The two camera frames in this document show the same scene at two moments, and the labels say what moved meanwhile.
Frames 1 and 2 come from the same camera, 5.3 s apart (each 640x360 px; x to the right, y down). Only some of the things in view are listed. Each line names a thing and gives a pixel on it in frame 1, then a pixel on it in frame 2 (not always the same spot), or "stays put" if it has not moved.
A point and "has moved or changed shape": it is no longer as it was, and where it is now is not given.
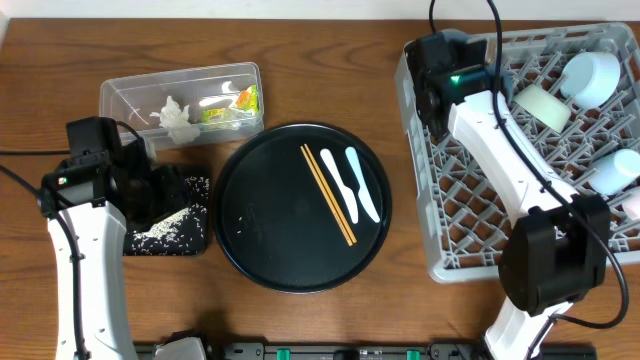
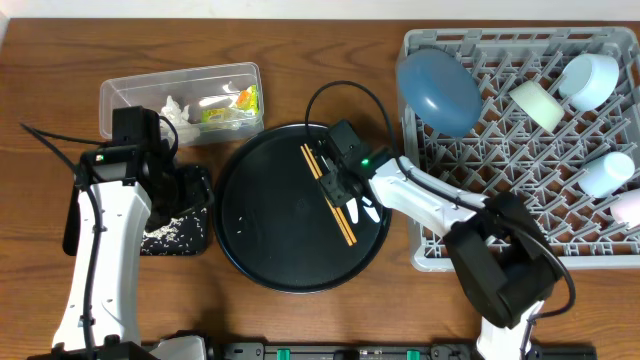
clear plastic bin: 176,107 stays put
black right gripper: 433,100 -> 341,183
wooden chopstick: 329,191 stays put
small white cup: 615,170 has moved or changed shape
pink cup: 631,203 has moved or changed shape
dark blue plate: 464,53 -> 439,90
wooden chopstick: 345,235 stays put
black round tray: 275,221 stays put
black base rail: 365,351 stays put
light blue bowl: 588,79 stays put
